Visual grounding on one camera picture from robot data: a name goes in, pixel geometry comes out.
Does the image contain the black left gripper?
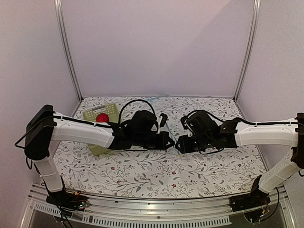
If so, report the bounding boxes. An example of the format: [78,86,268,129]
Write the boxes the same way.
[133,131,175,151]

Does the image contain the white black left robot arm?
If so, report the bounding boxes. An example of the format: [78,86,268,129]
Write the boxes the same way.
[19,104,175,211]

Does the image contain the spare clear blue zip bag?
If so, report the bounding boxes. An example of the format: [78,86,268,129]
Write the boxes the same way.
[146,94,170,102]

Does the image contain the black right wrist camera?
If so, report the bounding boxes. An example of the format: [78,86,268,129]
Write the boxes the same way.
[180,115,190,130]

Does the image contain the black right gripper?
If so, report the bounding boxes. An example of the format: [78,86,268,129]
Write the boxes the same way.
[175,135,213,154]

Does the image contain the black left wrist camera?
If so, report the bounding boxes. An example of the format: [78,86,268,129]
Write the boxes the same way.
[151,113,168,133]

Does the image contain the floral patterned table mat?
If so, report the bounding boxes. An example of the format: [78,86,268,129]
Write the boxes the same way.
[54,97,266,199]

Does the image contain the light green perforated plastic basket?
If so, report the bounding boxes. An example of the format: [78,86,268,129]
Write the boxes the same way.
[83,103,119,156]

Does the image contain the red apple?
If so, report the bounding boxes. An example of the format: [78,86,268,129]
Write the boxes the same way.
[96,113,109,123]

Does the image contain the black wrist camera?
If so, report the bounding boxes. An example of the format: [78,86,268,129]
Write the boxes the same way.
[151,113,168,133]
[180,115,190,130]

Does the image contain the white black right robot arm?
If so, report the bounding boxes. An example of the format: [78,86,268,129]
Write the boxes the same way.
[175,110,304,211]

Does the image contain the clear blue zip top bag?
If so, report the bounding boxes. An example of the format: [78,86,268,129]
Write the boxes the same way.
[165,123,181,159]

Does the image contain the aluminium frame post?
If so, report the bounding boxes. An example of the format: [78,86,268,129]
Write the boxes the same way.
[233,0,261,101]
[54,0,83,101]

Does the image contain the aluminium front rail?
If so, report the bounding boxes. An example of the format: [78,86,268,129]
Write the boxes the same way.
[20,184,298,228]

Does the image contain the right aluminium frame post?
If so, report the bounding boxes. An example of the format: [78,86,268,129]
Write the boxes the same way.
[233,0,261,101]

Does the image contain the left aluminium frame post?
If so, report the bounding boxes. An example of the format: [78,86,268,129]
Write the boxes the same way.
[54,0,83,101]

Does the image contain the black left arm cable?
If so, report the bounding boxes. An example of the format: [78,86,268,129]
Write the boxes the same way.
[118,99,155,124]

